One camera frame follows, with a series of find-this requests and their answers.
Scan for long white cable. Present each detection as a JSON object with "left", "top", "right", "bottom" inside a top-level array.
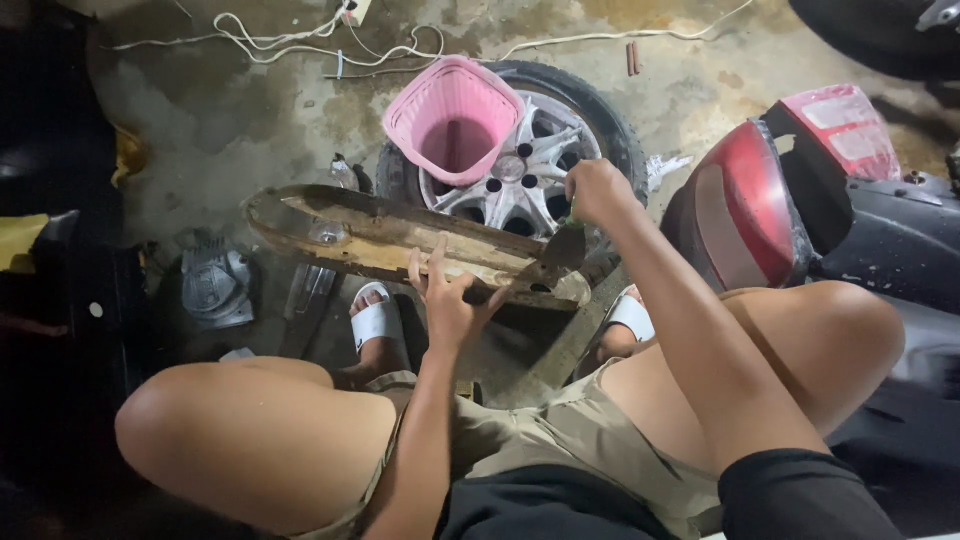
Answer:
[{"left": 497, "top": 0, "right": 756, "bottom": 63}]

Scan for chrome trim piece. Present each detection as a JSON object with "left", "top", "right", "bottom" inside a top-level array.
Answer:
[{"left": 282, "top": 262, "right": 340, "bottom": 325}]

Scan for pink plastic basket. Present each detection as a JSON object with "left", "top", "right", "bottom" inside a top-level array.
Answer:
[{"left": 382, "top": 54, "right": 528, "bottom": 188}]

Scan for person's left hand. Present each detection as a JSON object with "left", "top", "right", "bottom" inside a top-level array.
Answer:
[{"left": 407, "top": 236, "right": 516, "bottom": 355}]

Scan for white slipper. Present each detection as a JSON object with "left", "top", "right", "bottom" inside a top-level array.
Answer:
[
  {"left": 603, "top": 288, "right": 657, "bottom": 344},
  {"left": 349, "top": 282, "right": 408, "bottom": 354}
]

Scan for silver alloy wheel with tyre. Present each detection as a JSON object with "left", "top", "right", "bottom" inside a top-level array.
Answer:
[{"left": 374, "top": 60, "right": 651, "bottom": 291}]

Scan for person's right leg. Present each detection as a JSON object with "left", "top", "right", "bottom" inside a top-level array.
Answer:
[{"left": 596, "top": 279, "right": 906, "bottom": 475}]

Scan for person's leg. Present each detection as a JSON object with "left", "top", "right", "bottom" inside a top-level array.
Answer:
[
  {"left": 114, "top": 288, "right": 412, "bottom": 538},
  {"left": 596, "top": 279, "right": 906, "bottom": 475}
]

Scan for small grey metal part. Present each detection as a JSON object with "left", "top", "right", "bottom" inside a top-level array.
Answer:
[{"left": 328, "top": 153, "right": 363, "bottom": 193}]

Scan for long rusty panel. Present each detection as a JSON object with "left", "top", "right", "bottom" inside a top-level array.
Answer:
[{"left": 241, "top": 183, "right": 594, "bottom": 313}]

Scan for black tyre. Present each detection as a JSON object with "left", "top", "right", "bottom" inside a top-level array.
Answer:
[{"left": 787, "top": 0, "right": 960, "bottom": 84}]

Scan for green-handled metal scraper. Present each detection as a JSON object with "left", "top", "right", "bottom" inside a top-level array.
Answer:
[{"left": 516, "top": 196, "right": 588, "bottom": 292}]

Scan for black shirt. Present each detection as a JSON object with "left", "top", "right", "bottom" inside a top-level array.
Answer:
[{"left": 433, "top": 447, "right": 906, "bottom": 540}]

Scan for dark heap of scooter parts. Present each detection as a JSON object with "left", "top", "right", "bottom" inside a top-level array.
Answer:
[{"left": 0, "top": 0, "right": 155, "bottom": 540}]

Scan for yellow cloth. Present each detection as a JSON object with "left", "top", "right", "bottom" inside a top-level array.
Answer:
[{"left": 0, "top": 122, "right": 151, "bottom": 276}]

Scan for tangled white cable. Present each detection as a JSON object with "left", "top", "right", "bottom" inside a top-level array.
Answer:
[{"left": 103, "top": 0, "right": 447, "bottom": 70}]

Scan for person's right hand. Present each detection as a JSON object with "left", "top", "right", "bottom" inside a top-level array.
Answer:
[{"left": 564, "top": 158, "right": 646, "bottom": 231}]

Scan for person's left leg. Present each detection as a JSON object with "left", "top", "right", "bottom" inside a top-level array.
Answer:
[{"left": 114, "top": 288, "right": 412, "bottom": 538}]

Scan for khaki shorts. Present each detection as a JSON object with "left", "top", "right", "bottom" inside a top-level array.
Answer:
[{"left": 291, "top": 357, "right": 727, "bottom": 540}]

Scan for black scooter with red taillight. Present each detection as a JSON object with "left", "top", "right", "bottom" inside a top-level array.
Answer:
[{"left": 659, "top": 83, "right": 960, "bottom": 538}]

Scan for silver engine cover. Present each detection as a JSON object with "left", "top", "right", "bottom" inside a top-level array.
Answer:
[{"left": 178, "top": 237, "right": 257, "bottom": 330}]

